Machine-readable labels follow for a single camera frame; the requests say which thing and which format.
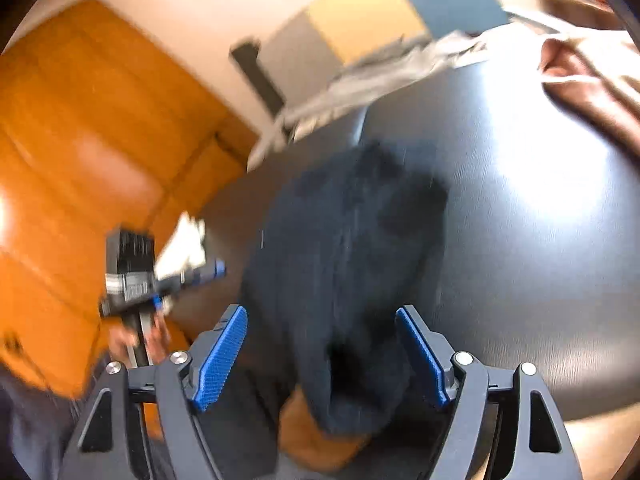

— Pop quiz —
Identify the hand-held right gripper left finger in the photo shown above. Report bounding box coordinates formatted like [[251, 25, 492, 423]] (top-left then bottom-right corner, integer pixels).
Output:
[[59, 304, 249, 480]]

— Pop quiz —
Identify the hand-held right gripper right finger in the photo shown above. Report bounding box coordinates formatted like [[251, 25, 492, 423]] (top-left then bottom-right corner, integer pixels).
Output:
[[395, 304, 583, 480]]

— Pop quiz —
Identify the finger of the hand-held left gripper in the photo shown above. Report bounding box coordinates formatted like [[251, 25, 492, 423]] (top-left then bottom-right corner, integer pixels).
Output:
[[155, 257, 228, 298]]

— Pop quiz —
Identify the black knit sweater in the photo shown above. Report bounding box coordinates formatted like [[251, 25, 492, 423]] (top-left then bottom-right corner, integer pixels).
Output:
[[240, 140, 451, 436]]

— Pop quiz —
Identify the person's left hand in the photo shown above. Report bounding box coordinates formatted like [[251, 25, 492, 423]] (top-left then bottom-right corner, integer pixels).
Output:
[[106, 310, 175, 363]]

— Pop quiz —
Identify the white paper sheet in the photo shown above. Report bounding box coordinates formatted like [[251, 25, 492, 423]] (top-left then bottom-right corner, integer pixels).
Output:
[[155, 212, 208, 281]]

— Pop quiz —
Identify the orange wooden wardrobe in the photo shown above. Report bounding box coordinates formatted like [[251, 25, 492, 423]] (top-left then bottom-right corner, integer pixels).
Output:
[[0, 0, 261, 401]]

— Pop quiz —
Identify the black flat panel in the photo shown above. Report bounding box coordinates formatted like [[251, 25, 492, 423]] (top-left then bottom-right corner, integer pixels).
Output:
[[230, 40, 288, 121]]

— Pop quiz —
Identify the grey garment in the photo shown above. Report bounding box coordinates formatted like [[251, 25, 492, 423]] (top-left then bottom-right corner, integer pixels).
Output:
[[247, 30, 488, 171]]

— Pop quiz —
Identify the grey yellow blue armchair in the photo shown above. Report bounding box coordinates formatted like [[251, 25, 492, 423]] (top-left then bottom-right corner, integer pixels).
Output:
[[230, 0, 511, 161]]

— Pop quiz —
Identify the pink knit sweater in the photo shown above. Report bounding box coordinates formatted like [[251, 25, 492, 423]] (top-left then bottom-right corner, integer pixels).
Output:
[[537, 37, 640, 146]]

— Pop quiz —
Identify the beige knit sweater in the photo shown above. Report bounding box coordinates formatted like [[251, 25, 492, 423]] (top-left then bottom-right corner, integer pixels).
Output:
[[545, 25, 640, 91]]

